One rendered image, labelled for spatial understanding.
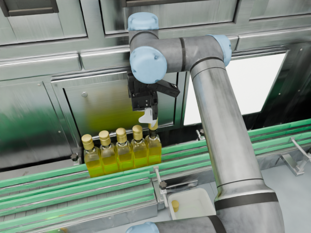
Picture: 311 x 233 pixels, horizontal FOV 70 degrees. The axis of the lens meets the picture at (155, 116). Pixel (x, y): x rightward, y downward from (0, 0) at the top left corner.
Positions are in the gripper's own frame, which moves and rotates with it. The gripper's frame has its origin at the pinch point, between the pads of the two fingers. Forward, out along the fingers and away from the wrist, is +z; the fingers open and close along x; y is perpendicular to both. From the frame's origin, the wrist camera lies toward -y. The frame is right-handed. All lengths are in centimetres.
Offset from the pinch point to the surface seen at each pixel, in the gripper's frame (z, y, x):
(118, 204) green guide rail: 27.7, 17.0, 13.7
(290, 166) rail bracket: 33, -62, 13
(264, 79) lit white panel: 0, -53, -12
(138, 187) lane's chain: 30.7, 8.2, 7.4
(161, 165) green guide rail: 22.6, -2.3, 4.5
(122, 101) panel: -0.3, 8.8, -12.4
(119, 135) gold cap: 2.8, 12.3, 1.8
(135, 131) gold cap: 2.5, 6.6, 1.5
